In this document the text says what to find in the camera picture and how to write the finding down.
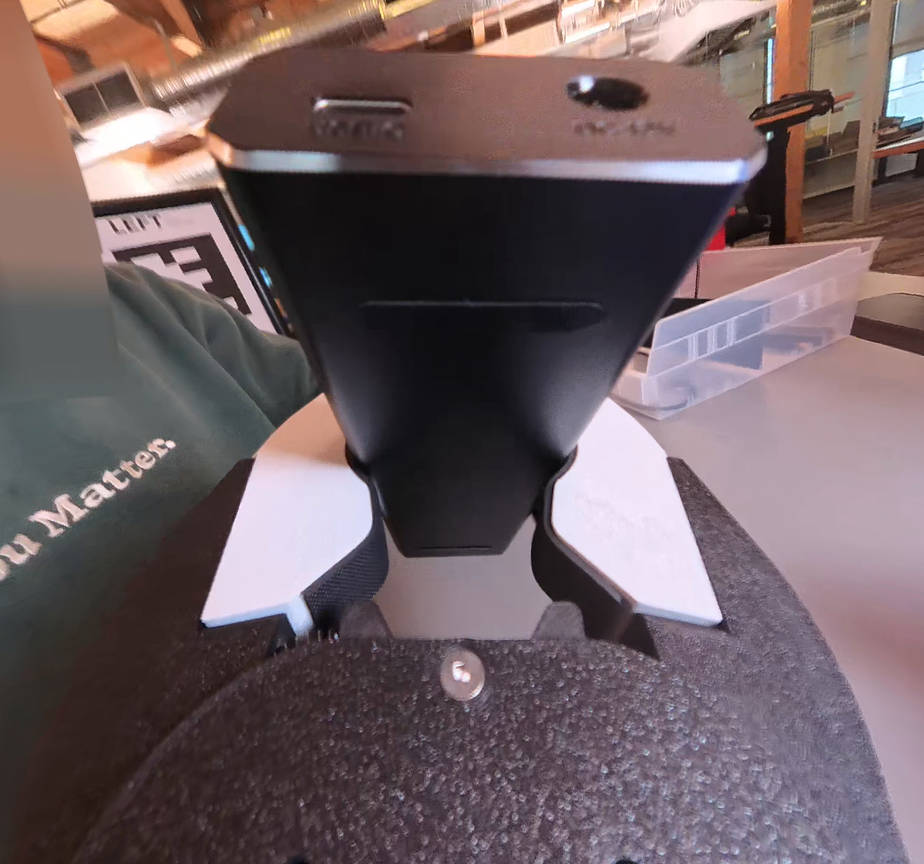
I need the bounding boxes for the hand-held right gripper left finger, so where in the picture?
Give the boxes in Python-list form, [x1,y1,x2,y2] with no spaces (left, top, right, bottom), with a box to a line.
[200,396,391,637]

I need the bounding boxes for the silver ceiling ducts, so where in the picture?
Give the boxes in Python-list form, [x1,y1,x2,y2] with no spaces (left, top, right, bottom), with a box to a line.
[144,0,781,107]

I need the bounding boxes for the wooden top standing desk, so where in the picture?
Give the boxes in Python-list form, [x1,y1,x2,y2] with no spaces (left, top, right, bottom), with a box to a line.
[749,90,853,244]

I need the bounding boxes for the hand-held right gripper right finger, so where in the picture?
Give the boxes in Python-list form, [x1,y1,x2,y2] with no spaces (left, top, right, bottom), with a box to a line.
[530,398,724,627]

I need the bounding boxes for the person's left forearm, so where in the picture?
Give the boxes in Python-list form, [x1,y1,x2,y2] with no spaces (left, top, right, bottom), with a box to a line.
[104,261,322,432]

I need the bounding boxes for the clear plastic bin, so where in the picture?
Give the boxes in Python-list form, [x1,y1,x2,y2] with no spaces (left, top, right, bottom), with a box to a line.
[612,236,883,421]

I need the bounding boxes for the black framed tag sign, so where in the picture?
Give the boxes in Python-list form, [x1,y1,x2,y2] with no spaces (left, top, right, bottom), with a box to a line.
[92,189,293,336]

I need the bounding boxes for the black office chair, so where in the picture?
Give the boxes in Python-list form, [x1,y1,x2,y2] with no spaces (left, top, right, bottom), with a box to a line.
[725,135,788,247]

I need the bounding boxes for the black multi-port usb hub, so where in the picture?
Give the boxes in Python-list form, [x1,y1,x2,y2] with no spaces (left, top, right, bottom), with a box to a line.
[205,48,768,558]

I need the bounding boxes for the black flat box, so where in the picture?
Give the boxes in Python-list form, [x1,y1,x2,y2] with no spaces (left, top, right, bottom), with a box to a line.
[667,326,831,377]

